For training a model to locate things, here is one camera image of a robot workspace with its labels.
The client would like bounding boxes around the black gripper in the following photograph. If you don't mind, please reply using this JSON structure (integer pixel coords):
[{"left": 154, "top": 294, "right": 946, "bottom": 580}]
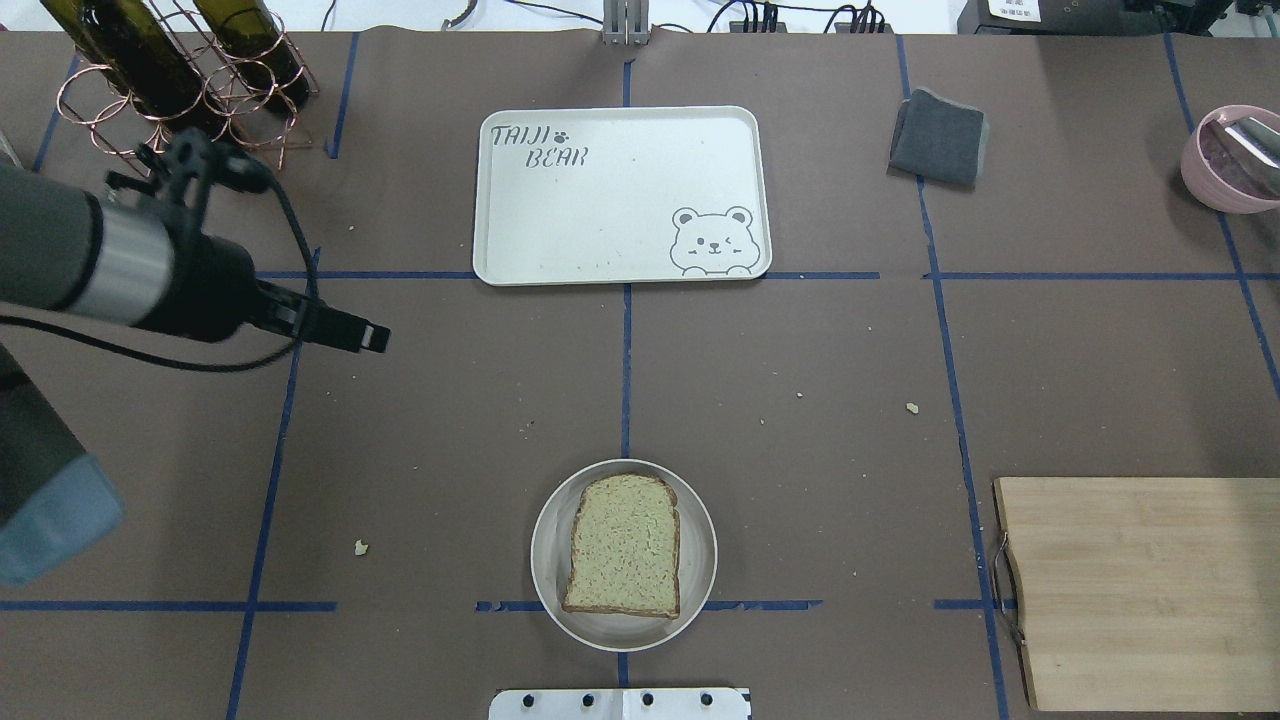
[{"left": 105, "top": 128, "right": 390, "bottom": 354}]

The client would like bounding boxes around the round white plate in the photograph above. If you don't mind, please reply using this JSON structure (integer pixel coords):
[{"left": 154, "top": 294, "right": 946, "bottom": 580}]
[{"left": 529, "top": 459, "right": 719, "bottom": 653}]

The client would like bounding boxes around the bread slice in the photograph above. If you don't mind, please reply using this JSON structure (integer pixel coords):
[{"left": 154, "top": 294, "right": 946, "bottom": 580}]
[{"left": 562, "top": 473, "right": 681, "bottom": 620}]

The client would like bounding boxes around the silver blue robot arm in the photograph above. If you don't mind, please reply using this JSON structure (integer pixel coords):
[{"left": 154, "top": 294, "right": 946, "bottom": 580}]
[{"left": 1, "top": 129, "right": 390, "bottom": 587}]

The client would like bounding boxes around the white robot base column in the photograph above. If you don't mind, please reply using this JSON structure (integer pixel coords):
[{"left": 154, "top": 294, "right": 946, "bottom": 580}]
[{"left": 488, "top": 687, "right": 753, "bottom": 719}]

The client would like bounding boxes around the cream bear serving tray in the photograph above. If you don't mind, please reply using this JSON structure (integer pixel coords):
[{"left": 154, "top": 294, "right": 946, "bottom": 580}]
[{"left": 472, "top": 105, "right": 773, "bottom": 286}]

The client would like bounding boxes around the green wine bottle middle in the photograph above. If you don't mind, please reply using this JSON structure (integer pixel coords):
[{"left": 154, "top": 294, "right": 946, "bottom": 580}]
[{"left": 195, "top": 1, "right": 311, "bottom": 117}]

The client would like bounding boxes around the green wine bottle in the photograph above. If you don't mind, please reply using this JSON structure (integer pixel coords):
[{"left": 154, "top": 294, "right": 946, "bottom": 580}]
[
  {"left": 195, "top": 1, "right": 311, "bottom": 117},
  {"left": 41, "top": 1, "right": 232, "bottom": 143}
]

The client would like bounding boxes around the green wine bottle front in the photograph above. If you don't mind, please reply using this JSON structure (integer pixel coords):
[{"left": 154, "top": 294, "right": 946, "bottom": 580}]
[{"left": 41, "top": 1, "right": 232, "bottom": 143}]

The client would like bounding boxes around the folded grey cloth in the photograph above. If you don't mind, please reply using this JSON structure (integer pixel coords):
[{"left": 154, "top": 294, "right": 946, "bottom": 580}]
[{"left": 888, "top": 86, "right": 991, "bottom": 190}]

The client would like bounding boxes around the black computer box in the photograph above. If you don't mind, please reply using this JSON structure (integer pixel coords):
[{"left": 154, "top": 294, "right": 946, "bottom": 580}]
[{"left": 956, "top": 1, "right": 1126, "bottom": 37}]

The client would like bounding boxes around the wooden cutting board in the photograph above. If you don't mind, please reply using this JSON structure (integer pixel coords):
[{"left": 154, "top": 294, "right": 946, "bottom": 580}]
[{"left": 995, "top": 477, "right": 1279, "bottom": 714}]

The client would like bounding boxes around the pink bowl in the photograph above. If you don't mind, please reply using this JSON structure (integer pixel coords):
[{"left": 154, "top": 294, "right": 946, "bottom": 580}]
[{"left": 1181, "top": 105, "right": 1279, "bottom": 215}]

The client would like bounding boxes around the metal scoop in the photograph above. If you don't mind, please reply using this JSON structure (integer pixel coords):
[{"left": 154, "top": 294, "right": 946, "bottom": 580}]
[{"left": 1207, "top": 117, "right": 1279, "bottom": 174}]

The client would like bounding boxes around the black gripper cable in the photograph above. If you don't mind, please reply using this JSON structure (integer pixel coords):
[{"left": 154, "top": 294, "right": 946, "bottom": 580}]
[{"left": 0, "top": 160, "right": 321, "bottom": 374}]

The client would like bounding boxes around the copper wire bottle rack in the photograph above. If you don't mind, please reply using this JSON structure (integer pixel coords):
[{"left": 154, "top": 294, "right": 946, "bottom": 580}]
[{"left": 44, "top": 1, "right": 319, "bottom": 170}]

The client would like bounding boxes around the aluminium frame post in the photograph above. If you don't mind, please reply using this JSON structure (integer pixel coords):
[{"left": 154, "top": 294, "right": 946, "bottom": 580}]
[{"left": 602, "top": 0, "right": 652, "bottom": 46}]

